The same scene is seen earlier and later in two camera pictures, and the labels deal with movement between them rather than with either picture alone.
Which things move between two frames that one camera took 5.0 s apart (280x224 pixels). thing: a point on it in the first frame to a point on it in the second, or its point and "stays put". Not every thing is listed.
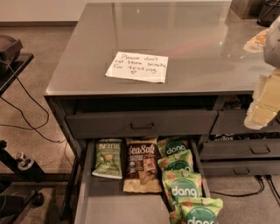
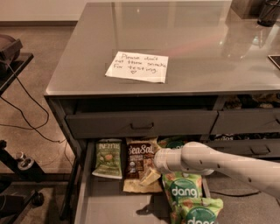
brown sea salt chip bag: [143, 171] stays put
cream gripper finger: [266, 101] to [151, 178]
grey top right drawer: [230, 122] stays put
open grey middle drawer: [102, 200] stays put
